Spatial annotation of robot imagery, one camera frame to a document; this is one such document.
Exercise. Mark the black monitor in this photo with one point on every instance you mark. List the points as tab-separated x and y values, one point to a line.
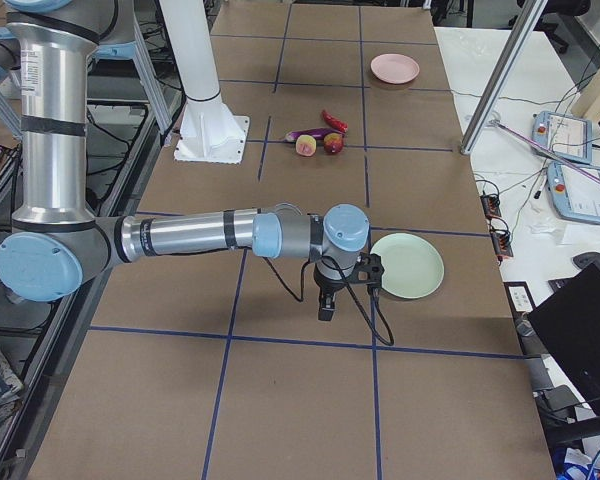
568	325

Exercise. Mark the light green plate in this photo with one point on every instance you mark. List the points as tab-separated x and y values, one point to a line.
413	268

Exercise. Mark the orange circuit board upper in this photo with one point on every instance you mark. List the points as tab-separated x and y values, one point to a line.
491	205

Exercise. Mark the white label card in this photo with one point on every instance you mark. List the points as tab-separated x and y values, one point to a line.
519	297

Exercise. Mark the lower teach pendant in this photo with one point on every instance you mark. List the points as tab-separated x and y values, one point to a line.
574	196

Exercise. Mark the aluminium frame post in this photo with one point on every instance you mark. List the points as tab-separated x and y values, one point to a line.
520	33

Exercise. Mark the red chili pepper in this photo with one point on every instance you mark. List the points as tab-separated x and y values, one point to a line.
334	122

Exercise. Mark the yellow pink peach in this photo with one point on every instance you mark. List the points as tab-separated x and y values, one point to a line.
305	145

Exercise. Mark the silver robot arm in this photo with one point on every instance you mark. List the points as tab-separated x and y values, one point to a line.
57	243

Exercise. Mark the upper teach pendant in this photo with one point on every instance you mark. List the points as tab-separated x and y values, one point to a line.
568	136

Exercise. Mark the white column with base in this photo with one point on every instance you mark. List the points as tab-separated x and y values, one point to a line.
209	132

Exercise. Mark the teach pendant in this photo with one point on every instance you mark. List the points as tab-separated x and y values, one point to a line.
574	196
568	136

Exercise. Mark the orange circuit board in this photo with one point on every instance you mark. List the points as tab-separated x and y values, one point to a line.
491	205
501	241

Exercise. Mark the orange circuit board lower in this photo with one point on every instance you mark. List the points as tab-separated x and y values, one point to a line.
501	241

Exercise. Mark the pink plate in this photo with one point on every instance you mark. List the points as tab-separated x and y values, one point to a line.
394	68

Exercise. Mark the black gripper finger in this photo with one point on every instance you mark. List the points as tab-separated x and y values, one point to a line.
327	307

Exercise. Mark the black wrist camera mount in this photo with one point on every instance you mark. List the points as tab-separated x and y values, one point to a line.
368	271

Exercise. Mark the purple eggplant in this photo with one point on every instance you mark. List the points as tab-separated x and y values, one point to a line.
317	133

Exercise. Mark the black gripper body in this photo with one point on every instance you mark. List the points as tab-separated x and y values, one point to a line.
329	289

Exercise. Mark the red apple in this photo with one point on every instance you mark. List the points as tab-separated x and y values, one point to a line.
333	143

